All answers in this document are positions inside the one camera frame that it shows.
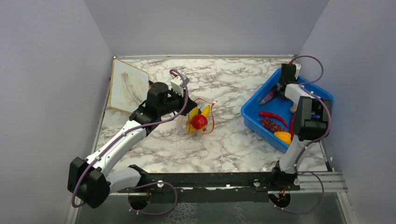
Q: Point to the white board yellow rim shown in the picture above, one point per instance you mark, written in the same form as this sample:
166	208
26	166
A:
128	88

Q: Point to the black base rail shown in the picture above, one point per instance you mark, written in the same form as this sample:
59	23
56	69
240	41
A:
209	187

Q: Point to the red toy chili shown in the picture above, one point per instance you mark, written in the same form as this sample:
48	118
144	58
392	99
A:
291	126
274	116

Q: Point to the white toy garlic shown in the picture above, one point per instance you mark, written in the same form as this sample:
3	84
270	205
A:
293	109

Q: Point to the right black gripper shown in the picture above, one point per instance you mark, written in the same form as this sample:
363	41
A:
296	80

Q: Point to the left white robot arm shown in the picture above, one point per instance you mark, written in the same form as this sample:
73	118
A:
91	180

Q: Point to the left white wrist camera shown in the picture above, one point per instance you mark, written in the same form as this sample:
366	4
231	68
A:
177	85

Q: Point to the clear orange zip bag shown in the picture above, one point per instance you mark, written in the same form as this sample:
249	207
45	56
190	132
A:
201	104

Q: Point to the orange toy bell pepper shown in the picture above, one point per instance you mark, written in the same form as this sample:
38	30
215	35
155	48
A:
284	136

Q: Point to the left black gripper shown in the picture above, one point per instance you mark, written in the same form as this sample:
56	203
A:
181	98

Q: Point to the yellow toy star fruit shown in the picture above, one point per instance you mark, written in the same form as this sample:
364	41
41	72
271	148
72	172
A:
193	113

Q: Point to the red toy apple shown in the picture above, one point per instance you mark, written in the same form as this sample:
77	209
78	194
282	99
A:
199	122

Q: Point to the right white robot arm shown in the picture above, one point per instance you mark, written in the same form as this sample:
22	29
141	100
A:
312	123

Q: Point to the yellow toy banana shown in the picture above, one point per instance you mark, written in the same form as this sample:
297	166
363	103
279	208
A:
206	112

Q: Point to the purple toy grapes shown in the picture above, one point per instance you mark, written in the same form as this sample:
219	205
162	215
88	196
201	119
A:
271	125

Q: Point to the blue plastic bin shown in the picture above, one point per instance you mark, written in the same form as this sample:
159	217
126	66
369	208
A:
287	103

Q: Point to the purple toy eggplant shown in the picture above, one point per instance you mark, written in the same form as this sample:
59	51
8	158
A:
269	96

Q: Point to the aluminium frame rail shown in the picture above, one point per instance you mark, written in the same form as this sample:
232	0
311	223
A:
332	182

